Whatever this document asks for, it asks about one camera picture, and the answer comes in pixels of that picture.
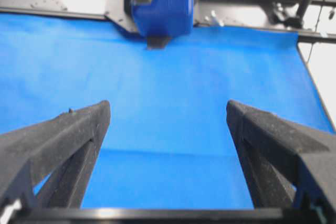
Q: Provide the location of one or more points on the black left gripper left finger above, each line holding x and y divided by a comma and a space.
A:
49, 164

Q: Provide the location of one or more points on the black camera stand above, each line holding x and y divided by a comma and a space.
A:
290, 13

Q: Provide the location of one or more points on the black aluminium table frame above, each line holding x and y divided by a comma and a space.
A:
78, 1

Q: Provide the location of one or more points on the blue table cloth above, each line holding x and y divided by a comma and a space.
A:
168, 144

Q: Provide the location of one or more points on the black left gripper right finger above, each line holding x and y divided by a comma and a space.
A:
285, 164

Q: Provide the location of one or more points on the blue block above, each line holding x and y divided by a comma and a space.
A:
163, 17

